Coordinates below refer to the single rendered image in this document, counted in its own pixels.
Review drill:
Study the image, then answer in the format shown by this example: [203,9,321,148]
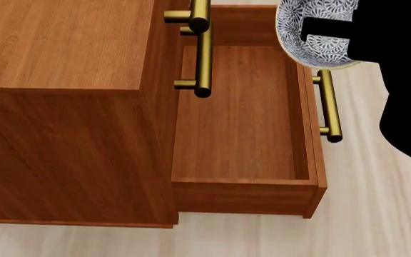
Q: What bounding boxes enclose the open wooden drawer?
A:
[171,4,328,220]

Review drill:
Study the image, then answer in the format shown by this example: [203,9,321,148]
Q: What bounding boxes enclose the blue white patterned bowl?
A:
[275,0,366,69]

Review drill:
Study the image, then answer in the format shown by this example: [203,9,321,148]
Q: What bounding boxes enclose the short brass bar handle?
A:
[163,0,212,34]

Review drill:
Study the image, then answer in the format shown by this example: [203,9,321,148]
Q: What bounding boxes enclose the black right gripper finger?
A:
[302,15,352,36]

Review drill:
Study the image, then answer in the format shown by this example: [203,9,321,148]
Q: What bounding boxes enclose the brown wooden cabinet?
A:
[0,0,200,229]

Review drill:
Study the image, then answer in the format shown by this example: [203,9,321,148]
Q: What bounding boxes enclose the brass drawer bar handle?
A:
[312,69,344,143]

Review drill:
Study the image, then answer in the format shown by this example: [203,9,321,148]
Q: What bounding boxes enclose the long brass bar handle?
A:
[173,21,214,99]

